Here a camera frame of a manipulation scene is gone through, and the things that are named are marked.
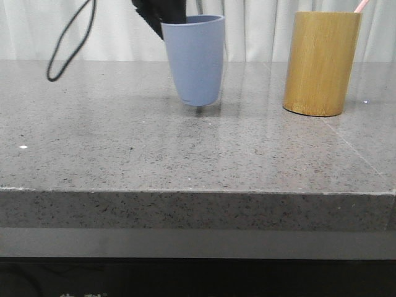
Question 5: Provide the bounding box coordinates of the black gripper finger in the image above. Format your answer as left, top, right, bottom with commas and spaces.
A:
131, 0, 187, 40

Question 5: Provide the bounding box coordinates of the blue plastic cup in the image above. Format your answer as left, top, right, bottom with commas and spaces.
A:
161, 14, 225, 106

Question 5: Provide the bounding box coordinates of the white pleated curtain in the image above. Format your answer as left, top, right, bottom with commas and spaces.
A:
1, 1, 395, 62

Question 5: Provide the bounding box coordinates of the bamboo wooden cylinder holder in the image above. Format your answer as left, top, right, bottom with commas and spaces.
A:
283, 11, 362, 117

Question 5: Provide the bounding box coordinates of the black looped cable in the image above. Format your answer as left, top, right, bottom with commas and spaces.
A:
46, 0, 98, 82

